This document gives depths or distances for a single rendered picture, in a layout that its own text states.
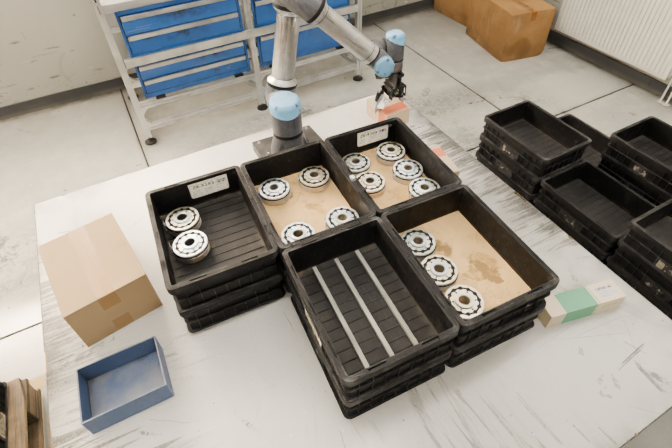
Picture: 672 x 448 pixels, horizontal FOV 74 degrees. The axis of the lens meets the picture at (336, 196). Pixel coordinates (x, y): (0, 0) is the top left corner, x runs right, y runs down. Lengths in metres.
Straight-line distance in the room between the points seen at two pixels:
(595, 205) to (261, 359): 1.66
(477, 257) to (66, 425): 1.16
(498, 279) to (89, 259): 1.16
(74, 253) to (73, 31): 2.61
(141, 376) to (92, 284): 0.28
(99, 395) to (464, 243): 1.08
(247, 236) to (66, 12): 2.77
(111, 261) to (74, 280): 0.10
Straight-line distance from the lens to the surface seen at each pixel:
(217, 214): 1.49
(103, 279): 1.40
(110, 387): 1.40
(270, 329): 1.35
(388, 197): 1.48
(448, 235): 1.39
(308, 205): 1.46
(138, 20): 3.01
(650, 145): 2.65
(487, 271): 1.34
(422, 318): 1.22
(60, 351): 1.53
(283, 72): 1.75
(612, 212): 2.36
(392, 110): 1.98
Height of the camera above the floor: 1.87
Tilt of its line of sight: 44 degrees down
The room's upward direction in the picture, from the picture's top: 2 degrees counter-clockwise
